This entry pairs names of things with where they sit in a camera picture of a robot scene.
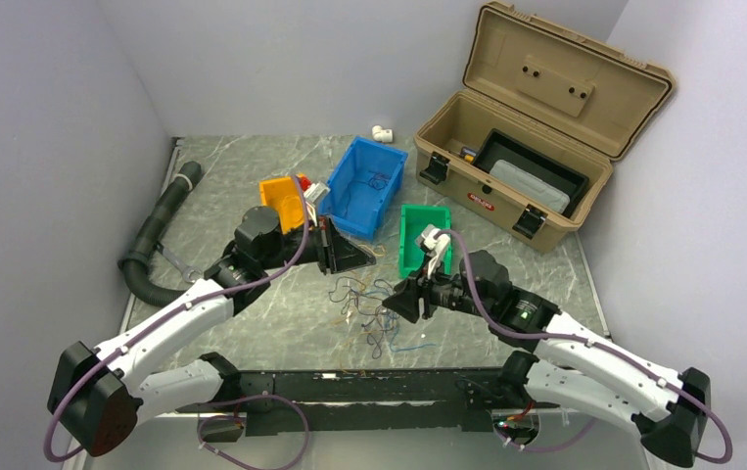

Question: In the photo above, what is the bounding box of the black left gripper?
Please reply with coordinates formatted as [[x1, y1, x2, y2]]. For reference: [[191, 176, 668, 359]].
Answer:
[[259, 214, 376, 274]]

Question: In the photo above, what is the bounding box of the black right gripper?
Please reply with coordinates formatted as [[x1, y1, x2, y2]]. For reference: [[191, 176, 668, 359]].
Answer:
[[382, 255, 492, 323]]

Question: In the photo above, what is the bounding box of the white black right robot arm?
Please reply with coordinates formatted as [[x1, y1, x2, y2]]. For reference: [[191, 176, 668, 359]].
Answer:
[[382, 250, 710, 468]]

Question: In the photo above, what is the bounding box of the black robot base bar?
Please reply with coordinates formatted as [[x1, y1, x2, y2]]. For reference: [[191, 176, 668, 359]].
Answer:
[[174, 350, 562, 437]]

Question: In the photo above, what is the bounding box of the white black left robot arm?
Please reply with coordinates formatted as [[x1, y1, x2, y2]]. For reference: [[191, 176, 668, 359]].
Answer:
[[45, 206, 376, 461]]

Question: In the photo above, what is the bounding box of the white pipe elbow fitting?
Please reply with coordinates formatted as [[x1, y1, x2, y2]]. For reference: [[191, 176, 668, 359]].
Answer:
[[371, 125, 394, 144]]

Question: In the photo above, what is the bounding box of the green plastic bin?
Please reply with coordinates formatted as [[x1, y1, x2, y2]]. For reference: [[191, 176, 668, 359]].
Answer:
[[398, 204, 451, 279]]

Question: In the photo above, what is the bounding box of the orange plastic bin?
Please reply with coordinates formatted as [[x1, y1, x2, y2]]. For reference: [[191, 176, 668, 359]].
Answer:
[[258, 176, 303, 233]]

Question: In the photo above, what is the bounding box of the blue plastic bin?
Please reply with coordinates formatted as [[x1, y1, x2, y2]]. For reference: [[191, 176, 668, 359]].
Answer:
[[317, 136, 408, 241]]

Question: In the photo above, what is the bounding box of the silver wrench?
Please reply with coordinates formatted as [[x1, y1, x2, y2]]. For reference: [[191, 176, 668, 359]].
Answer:
[[155, 241, 204, 284]]

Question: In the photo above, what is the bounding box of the grey plastic case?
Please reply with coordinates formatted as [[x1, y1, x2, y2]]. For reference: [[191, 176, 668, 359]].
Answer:
[[489, 161, 570, 212]]

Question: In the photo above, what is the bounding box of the black tool box tray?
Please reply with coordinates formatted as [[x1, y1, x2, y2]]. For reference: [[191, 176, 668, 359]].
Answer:
[[473, 128, 589, 217]]

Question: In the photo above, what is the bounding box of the tan tool box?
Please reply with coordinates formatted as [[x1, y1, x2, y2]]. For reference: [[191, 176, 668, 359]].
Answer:
[[414, 1, 676, 253]]

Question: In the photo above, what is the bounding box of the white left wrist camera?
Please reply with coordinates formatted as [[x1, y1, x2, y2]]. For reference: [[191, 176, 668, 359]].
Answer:
[[297, 173, 331, 225]]

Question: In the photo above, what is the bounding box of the black corrugated hose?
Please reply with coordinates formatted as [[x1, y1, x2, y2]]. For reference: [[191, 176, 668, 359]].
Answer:
[[117, 161, 204, 308]]

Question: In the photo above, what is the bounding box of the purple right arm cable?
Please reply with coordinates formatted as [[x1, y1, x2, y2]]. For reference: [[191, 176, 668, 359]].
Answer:
[[438, 228, 735, 466]]

